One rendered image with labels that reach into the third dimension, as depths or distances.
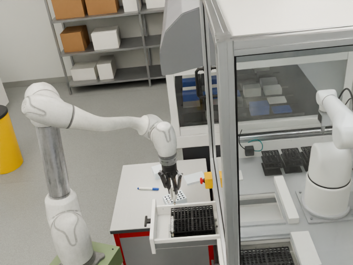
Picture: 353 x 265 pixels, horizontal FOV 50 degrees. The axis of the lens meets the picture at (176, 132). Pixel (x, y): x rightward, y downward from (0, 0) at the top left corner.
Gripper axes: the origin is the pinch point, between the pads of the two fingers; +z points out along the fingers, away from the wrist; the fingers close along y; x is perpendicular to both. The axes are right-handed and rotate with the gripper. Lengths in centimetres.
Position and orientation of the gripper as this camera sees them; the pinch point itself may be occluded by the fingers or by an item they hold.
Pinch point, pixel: (173, 193)
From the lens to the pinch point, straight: 199.8
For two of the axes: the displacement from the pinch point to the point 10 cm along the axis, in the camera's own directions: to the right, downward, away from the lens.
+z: 1.1, 8.5, 5.1
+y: 9.3, 0.9, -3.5
